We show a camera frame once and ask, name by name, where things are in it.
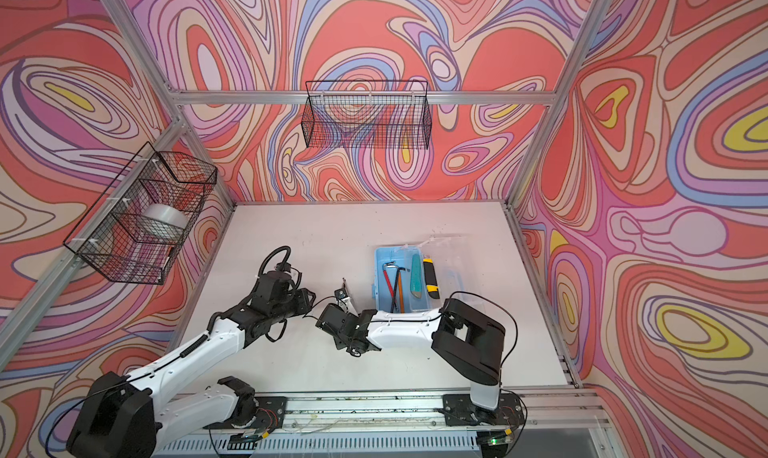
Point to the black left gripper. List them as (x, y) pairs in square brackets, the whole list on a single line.
[(301, 295)]

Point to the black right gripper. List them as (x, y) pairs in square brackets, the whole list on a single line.
[(340, 343)]

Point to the clear handle short screwdriver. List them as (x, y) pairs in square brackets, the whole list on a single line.
[(349, 305)]

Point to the orange hex key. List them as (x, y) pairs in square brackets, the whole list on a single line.
[(398, 288)]

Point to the red hex key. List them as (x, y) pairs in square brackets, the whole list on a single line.
[(386, 268)]

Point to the blue plastic tool box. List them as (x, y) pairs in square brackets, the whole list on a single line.
[(456, 275)]

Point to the teal utility knife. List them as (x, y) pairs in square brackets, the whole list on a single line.
[(416, 276)]

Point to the yellow black utility knife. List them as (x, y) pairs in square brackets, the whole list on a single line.
[(430, 279)]

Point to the black hex key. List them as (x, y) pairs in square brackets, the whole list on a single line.
[(394, 279)]

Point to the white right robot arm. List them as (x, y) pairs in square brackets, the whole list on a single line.
[(465, 338)]

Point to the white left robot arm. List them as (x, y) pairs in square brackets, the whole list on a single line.
[(137, 414)]

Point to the grey tape roll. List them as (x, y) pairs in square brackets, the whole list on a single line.
[(163, 223)]

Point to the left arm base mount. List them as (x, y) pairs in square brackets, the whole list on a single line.
[(262, 413)]

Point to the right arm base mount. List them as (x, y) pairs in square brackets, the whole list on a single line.
[(458, 410)]

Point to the black wire basket left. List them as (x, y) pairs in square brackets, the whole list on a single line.
[(135, 235)]

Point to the black wire basket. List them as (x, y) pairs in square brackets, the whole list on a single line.
[(367, 114), (135, 235)]

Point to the black wire basket back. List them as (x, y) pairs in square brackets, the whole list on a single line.
[(367, 114)]

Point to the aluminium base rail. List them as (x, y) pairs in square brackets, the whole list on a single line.
[(536, 423)]

